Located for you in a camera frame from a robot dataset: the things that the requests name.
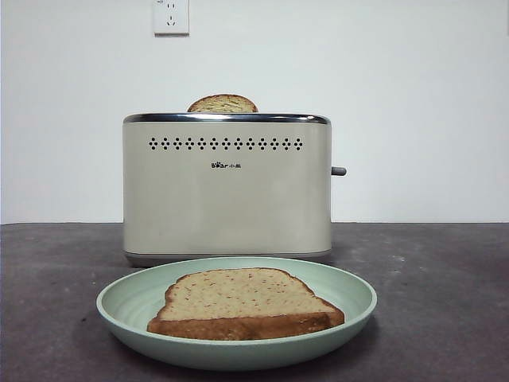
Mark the toasted bread slice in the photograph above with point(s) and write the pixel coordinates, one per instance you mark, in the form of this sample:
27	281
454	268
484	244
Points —
238	296
222	104

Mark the grey toaster lever knob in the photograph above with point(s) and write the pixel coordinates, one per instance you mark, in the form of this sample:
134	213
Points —
339	171

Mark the cream two-slot toaster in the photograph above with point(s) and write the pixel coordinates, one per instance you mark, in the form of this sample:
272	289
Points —
226	199

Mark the pale green round plate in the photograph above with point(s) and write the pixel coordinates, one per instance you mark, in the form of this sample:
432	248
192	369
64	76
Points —
127	318

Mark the white wall power outlet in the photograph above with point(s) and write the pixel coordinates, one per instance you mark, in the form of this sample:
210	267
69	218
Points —
172	18

